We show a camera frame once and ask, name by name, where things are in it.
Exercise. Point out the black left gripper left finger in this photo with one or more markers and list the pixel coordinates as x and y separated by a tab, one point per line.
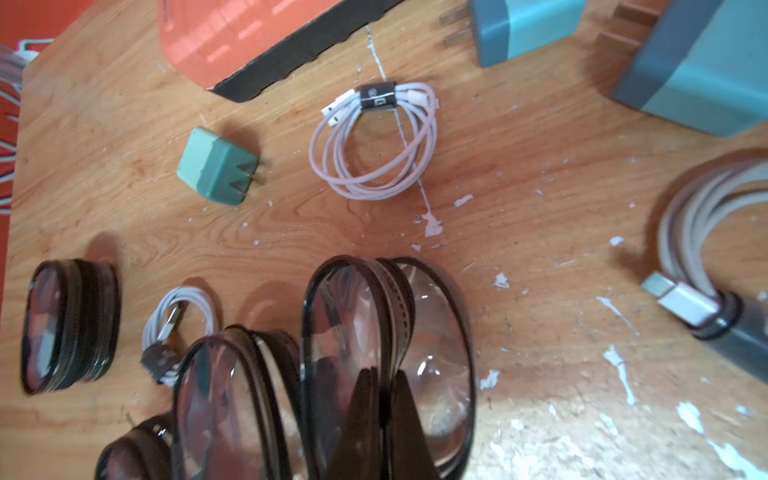
358	453

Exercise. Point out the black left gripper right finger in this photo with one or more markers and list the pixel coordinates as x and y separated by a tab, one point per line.
408	453

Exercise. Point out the black round zip pouch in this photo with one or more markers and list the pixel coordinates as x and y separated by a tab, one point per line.
71	324

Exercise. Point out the green charger plug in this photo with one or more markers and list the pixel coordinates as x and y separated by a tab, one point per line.
506	29
216	168
703	64

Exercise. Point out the orange plastic tool case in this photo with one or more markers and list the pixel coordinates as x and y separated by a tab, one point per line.
238	48

